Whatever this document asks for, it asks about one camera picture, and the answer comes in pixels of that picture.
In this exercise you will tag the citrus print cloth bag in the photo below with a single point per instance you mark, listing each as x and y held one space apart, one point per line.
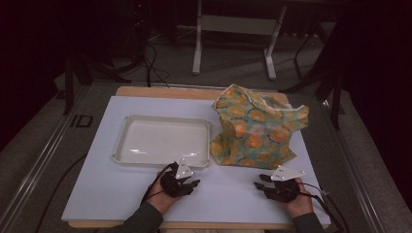
256 129

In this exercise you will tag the white plastic tray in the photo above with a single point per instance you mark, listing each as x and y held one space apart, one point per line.
162 139

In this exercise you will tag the dark metal stand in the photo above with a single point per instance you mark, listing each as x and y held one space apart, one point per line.
336 97

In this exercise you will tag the aluminium floor rail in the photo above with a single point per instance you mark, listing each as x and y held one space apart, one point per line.
356 168
39 168

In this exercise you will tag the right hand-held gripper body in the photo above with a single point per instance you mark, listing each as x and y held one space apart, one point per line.
286 191

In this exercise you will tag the person's right hand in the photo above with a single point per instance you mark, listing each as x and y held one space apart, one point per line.
301 205

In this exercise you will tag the white metal table frame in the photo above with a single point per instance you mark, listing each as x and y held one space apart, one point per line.
239 24

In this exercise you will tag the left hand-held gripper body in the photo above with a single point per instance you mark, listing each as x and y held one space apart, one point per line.
173 186

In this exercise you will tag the white table mat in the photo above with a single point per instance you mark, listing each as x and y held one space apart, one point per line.
113 194

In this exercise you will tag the person's left hand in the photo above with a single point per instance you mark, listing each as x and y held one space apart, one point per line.
160 200

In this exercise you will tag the black metal stand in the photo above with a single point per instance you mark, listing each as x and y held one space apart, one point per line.
68 84

